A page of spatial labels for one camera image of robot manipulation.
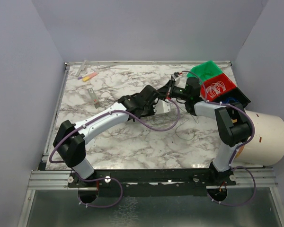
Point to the large white cylinder bucket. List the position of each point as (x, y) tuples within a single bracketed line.
[(267, 145)]

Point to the white paper label packet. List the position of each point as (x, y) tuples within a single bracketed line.
[(90, 144)]

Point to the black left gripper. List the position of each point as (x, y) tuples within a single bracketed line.
[(149, 109)]

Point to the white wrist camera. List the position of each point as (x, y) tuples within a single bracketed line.
[(175, 77), (162, 107)]

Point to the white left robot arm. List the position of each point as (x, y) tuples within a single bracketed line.
[(71, 139)]

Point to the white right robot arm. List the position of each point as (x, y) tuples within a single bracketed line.
[(235, 127)]

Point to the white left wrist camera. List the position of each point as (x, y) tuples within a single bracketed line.
[(162, 107)]

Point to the red plastic bin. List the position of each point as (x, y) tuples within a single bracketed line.
[(215, 86)]

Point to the black plastic bin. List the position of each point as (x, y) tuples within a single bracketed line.
[(233, 96)]

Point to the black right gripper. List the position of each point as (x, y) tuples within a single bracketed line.
[(170, 88)]

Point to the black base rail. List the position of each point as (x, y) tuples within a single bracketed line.
[(152, 182)]

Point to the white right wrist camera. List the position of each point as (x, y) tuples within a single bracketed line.
[(175, 77)]

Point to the purple yellow pink markers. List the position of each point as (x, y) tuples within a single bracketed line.
[(87, 77)]

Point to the clear plastic tube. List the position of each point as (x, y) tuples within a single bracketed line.
[(81, 68)]

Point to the green plastic bin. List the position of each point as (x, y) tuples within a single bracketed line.
[(206, 70)]

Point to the aluminium frame rail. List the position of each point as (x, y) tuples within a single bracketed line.
[(41, 158)]

